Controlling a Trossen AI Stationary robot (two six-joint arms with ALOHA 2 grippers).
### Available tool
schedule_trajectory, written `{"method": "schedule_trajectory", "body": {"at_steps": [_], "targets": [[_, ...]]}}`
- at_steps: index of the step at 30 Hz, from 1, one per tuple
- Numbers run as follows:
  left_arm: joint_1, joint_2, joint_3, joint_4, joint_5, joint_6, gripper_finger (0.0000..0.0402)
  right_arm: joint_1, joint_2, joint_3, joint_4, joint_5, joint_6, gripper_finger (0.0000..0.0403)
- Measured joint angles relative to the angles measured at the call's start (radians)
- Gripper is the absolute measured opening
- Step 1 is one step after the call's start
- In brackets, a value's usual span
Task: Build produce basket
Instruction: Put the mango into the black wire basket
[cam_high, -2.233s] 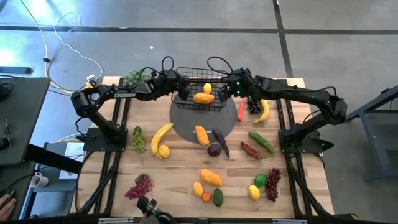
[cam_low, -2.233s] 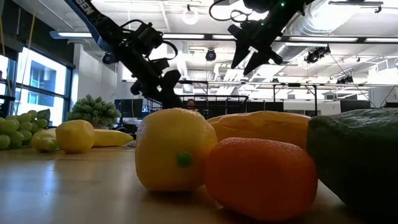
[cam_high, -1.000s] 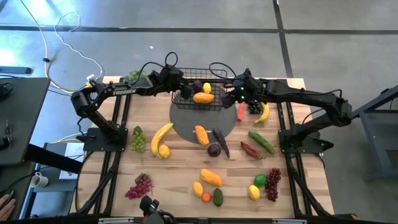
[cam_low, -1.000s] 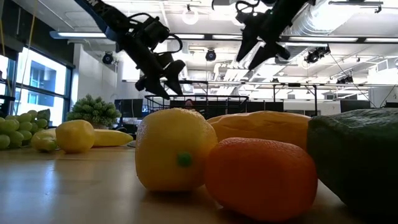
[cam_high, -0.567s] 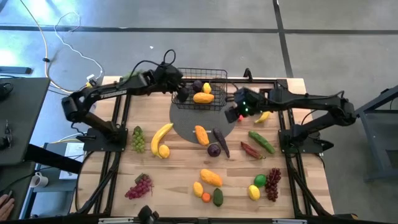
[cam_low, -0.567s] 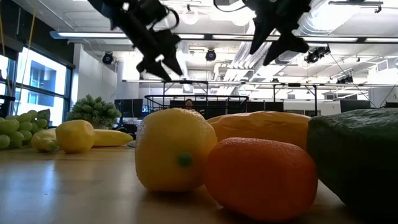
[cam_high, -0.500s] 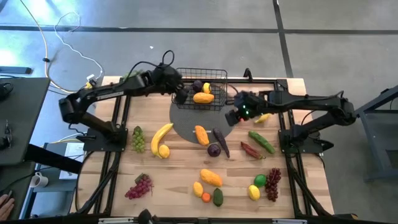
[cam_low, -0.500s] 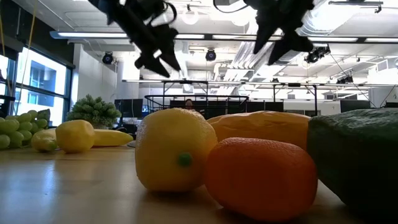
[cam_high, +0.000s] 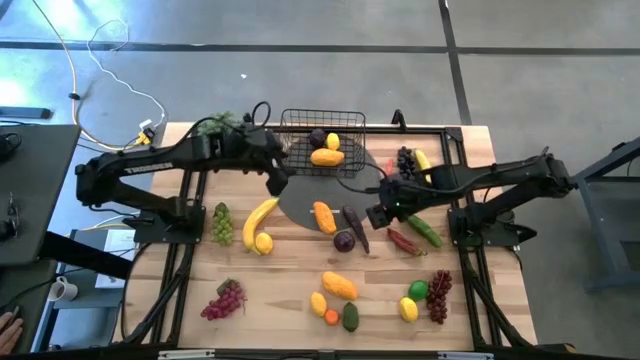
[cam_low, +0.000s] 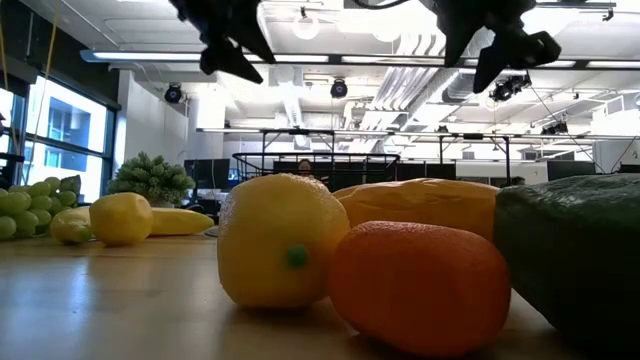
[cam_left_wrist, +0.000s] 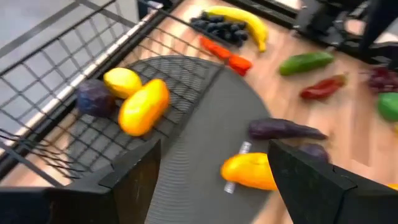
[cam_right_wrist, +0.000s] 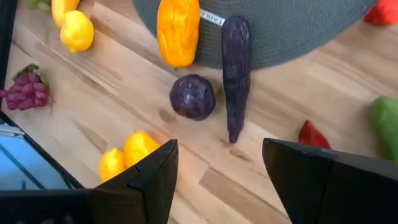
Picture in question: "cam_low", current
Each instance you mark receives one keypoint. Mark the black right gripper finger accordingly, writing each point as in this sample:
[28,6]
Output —
[500,55]
[456,42]

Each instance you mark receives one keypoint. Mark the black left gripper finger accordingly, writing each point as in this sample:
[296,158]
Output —
[257,35]
[230,62]

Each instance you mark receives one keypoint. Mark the golden bread roll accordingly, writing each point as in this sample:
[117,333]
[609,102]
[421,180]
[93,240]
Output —
[425,205]

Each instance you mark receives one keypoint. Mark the yellow banana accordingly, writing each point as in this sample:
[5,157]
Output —
[180,221]

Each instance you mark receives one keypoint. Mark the yellow lemon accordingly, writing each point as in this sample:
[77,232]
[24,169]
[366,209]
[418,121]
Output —
[121,220]
[280,240]

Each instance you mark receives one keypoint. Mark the dark green cucumber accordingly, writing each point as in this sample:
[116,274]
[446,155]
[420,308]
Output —
[575,250]

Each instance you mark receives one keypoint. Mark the orange fruit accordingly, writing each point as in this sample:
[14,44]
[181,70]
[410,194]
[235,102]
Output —
[420,290]

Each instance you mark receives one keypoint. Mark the green grape bunch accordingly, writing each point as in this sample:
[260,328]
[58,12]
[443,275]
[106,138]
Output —
[20,202]

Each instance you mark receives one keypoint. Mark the black ceiling spotlight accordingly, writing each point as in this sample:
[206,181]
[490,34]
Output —
[173,93]
[339,88]
[510,87]

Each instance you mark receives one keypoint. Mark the long ceiling light bar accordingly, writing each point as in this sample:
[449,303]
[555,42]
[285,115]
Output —
[150,56]

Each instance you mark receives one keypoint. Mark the black computer monitor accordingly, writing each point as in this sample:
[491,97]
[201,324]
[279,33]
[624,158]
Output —
[207,172]
[570,170]

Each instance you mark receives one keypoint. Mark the person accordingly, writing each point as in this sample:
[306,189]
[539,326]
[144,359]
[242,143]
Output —
[305,167]

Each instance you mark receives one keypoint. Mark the green potted plant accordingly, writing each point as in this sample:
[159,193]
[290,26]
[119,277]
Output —
[150,180]

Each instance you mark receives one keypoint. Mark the large window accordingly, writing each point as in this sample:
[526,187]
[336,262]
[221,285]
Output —
[70,115]

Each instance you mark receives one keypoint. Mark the grey round woven placemat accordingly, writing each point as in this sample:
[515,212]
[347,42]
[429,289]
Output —
[212,232]

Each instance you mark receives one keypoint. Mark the silver ventilation duct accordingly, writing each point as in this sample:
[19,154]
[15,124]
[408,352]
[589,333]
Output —
[460,87]

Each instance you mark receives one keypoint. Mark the black metal rig frame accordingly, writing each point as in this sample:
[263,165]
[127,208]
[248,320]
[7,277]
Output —
[300,132]

